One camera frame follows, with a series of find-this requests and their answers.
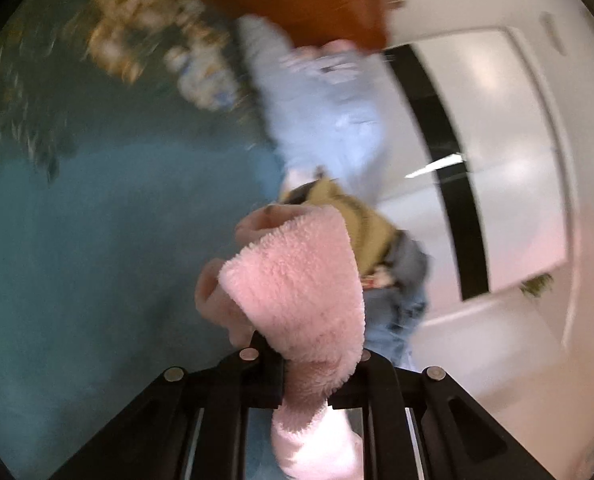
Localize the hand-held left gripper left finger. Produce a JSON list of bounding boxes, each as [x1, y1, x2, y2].
[[52, 332, 284, 480]]

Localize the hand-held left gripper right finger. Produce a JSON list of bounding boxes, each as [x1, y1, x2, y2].
[[327, 350, 554, 480]]

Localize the pink fleece garment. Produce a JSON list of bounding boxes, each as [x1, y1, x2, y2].
[[195, 205, 369, 480]]

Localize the blue denim jeans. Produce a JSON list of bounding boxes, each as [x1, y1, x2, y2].
[[361, 234, 431, 372]]

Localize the olive yellow garment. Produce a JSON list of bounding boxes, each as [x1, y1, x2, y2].
[[277, 176, 404, 282]]

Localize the small green object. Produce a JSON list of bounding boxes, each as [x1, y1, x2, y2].
[[521, 274, 554, 298]]

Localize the teal floral printed blanket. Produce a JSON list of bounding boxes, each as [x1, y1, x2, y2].
[[0, 0, 289, 480]]

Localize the light blue garment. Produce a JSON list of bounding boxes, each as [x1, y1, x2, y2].
[[236, 15, 404, 207]]

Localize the white cabinet panel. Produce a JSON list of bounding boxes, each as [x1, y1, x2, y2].
[[384, 25, 580, 311]]

